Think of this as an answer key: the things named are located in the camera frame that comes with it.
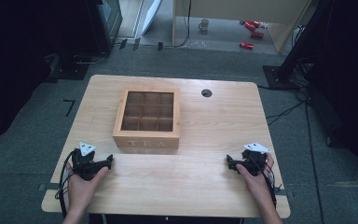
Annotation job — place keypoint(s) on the wooden tea box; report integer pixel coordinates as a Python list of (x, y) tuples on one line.
[(146, 140)]

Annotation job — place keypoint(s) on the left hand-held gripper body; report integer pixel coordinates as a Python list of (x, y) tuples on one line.
[(85, 165)]

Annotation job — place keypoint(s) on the black floor tape strip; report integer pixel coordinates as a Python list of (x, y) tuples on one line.
[(136, 44), (160, 46), (123, 44)]

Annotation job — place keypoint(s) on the white board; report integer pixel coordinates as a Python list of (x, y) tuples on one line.
[(151, 15)]

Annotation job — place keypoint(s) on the grey mug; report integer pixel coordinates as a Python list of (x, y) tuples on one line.
[(203, 25)]

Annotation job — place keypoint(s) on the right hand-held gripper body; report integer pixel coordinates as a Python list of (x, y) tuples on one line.
[(254, 161)]

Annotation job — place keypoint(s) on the person's left hand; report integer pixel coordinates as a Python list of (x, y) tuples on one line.
[(82, 189)]

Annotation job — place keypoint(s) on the black angled floor tape mark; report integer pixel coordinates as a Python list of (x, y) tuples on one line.
[(71, 107)]

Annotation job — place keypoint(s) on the black floor base plate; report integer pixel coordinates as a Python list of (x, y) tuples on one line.
[(68, 70)]

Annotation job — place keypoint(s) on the red can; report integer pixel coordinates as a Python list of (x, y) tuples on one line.
[(257, 34), (249, 26), (246, 46), (256, 23)]

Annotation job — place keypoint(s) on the dark curtain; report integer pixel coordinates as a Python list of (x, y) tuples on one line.
[(351, 77), (15, 62)]

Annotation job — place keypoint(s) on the person's right hand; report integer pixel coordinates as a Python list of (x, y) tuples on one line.
[(258, 183)]

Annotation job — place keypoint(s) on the black stand with base plate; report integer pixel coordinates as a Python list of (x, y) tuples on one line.
[(301, 43)]

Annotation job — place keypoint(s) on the dark cabinet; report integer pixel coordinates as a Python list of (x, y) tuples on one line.
[(105, 21)]

